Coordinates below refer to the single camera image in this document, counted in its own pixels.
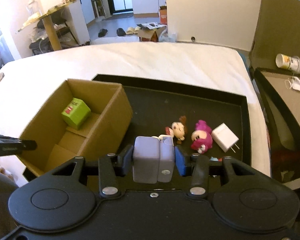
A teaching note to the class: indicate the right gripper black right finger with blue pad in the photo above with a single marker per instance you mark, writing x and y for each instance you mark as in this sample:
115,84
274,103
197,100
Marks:
197,168

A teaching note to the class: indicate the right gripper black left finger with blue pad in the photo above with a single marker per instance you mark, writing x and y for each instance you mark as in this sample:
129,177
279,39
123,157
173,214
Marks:
110,168

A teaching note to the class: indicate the pink plush figurine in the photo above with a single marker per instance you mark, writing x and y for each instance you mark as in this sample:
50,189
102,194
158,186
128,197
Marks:
201,138

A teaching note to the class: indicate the white wall charger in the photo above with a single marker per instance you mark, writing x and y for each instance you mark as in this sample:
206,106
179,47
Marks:
225,138

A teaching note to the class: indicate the brown haired doll figurine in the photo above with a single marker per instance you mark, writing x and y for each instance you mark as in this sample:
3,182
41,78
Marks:
178,130

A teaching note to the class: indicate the lavender rectangular block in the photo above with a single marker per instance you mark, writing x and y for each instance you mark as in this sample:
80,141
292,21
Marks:
153,159

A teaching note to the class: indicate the black shallow tray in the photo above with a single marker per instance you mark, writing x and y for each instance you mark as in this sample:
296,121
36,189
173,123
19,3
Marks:
157,104

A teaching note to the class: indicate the brown cardboard box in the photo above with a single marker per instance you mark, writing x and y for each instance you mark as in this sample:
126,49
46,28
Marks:
100,134

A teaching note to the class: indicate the white bed mattress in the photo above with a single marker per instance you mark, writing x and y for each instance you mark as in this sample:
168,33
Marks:
28,82

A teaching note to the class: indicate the green cube box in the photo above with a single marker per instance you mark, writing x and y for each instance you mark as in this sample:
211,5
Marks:
76,113

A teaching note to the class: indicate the black side table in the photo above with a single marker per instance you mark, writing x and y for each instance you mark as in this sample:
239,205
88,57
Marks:
282,105

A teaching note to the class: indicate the round gold top table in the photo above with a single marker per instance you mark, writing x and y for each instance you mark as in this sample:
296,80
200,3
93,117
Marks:
48,24

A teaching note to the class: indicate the white face mask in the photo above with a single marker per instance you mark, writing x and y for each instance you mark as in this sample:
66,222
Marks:
293,83

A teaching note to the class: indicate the white plastic bag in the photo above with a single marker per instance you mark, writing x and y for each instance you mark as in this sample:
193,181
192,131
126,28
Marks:
166,37

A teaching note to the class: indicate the black slipper left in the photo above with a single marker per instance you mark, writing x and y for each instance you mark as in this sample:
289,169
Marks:
102,32

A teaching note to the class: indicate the black slipper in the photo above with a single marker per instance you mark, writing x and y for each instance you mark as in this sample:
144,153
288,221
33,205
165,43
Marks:
102,32
120,32

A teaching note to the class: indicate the black slipper right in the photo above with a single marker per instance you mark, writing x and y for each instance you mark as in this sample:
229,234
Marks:
120,32

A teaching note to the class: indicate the beige slippers pair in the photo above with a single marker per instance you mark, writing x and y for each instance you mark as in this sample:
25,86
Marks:
133,30

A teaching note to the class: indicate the stacked paper cups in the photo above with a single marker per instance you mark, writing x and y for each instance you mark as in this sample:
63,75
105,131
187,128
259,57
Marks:
288,63

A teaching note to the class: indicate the open cardboard box on floor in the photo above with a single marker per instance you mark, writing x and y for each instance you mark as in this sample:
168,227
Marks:
150,32

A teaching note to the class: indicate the orange carton box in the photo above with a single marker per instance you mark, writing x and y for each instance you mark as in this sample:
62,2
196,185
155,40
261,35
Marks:
163,14

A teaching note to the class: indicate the olive cardboard panel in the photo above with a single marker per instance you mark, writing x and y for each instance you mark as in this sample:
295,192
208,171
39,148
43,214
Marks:
277,32

